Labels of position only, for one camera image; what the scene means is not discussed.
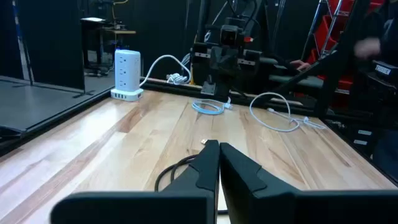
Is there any person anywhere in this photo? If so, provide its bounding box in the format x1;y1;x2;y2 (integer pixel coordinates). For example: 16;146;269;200
353;0;398;184

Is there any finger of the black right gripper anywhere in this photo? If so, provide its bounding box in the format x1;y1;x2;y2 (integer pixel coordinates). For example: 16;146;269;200
200;79;218;96
217;77;233;101

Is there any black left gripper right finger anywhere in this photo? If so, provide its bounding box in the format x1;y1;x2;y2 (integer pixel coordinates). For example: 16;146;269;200
219;142;398;224

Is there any chrome wire shelf rack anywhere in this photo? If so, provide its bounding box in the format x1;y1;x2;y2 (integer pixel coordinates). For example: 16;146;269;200
306;0;386;91

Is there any thick white power cord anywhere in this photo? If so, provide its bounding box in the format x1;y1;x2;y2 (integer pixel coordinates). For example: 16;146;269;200
139;54;192;88

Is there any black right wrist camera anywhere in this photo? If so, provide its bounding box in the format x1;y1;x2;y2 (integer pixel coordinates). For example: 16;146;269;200
220;24;246;48

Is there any thin yellow cable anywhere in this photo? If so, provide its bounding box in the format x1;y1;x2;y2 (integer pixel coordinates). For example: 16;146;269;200
111;0;129;21

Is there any pale blue braided USB cable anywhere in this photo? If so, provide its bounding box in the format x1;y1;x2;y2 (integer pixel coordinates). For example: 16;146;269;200
191;97;234;116

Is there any person's right hand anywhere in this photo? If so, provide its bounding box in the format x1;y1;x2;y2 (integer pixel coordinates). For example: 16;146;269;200
290;59;312;71

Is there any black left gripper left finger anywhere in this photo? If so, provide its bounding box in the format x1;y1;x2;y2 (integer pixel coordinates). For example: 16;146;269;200
50;139;220;224

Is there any person's hand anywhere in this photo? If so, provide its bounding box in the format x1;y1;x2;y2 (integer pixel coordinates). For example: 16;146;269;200
353;37;382;60
290;59;312;71

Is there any grey side desk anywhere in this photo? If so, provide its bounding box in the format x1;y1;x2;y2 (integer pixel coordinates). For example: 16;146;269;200
259;57;325;90

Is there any white tower power strip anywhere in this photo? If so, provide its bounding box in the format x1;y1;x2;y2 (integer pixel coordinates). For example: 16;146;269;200
111;49;144;102

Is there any person's left hand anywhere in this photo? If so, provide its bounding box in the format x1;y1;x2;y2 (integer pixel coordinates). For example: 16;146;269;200
353;37;382;60

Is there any long black USB cable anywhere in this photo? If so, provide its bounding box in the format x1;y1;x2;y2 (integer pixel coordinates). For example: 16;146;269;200
154;138;229;215

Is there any black background desk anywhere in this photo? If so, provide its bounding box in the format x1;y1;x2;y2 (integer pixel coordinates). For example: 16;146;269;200
80;17;137;71

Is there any white USB cable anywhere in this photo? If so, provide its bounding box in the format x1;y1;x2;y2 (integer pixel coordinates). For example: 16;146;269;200
249;91;326;133

